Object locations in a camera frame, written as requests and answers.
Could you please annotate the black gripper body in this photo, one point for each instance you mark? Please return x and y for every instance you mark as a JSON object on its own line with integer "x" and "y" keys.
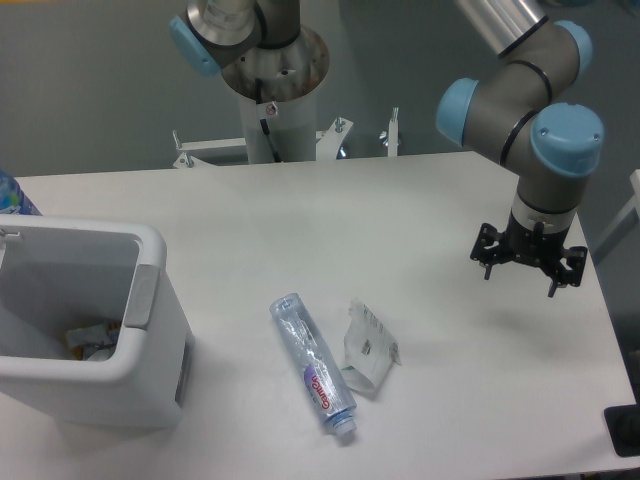
{"x": 532, "y": 244}

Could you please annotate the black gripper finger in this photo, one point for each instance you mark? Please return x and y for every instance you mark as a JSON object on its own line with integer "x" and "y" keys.
{"x": 490, "y": 249}
{"x": 565, "y": 267}

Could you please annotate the white plastic wrapper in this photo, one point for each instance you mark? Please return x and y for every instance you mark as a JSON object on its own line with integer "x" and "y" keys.
{"x": 370, "y": 350}

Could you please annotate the clear crushed plastic bottle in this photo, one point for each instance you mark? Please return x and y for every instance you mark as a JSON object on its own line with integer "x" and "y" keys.
{"x": 331, "y": 398}

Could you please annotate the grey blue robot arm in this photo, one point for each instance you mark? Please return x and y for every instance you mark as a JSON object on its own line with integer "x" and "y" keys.
{"x": 514, "y": 119}

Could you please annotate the trash inside can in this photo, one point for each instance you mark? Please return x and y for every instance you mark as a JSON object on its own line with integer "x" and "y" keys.
{"x": 93, "y": 343}

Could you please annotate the white plastic trash can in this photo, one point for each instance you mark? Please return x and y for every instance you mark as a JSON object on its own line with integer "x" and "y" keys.
{"x": 59, "y": 274}

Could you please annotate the black table clamp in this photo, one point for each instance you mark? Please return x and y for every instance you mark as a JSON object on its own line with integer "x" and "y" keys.
{"x": 623, "y": 426}

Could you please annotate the blue patterned bottle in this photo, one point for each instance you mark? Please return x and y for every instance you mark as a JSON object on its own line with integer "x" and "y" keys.
{"x": 13, "y": 199}

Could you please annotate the white frame at right edge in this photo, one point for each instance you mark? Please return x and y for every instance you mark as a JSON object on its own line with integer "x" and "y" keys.
{"x": 621, "y": 225}

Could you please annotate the white upright clamp post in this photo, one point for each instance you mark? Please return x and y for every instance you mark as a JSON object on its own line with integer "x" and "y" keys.
{"x": 390, "y": 138}

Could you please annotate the white right base bracket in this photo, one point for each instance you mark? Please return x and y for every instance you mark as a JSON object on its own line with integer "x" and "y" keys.
{"x": 330, "y": 144}

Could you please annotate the white base bracket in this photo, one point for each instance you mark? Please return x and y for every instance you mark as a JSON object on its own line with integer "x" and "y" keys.
{"x": 224, "y": 152}
{"x": 330, "y": 144}

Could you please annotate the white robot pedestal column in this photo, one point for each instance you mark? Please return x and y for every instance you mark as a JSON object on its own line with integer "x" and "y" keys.
{"x": 276, "y": 91}

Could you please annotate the white left base bracket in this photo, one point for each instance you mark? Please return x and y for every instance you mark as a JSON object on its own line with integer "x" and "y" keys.
{"x": 224, "y": 152}

